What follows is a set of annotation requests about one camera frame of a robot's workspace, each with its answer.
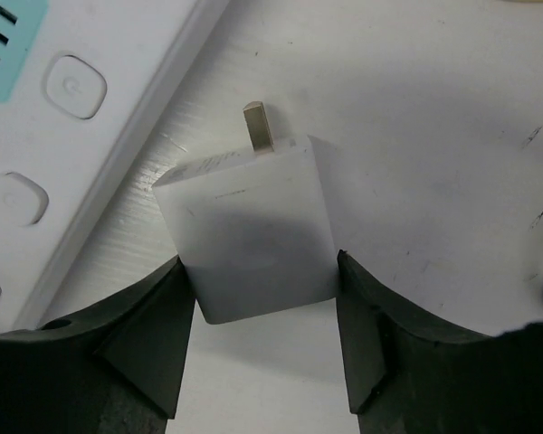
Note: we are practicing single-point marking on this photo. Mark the white multicolour power strip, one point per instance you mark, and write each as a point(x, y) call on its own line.
point(82, 84)

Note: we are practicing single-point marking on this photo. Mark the white charger block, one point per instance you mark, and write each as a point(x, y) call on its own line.
point(251, 226)

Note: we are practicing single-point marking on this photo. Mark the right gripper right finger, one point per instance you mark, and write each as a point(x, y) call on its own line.
point(409, 371)

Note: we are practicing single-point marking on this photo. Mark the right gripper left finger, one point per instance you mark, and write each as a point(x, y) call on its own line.
point(113, 367)

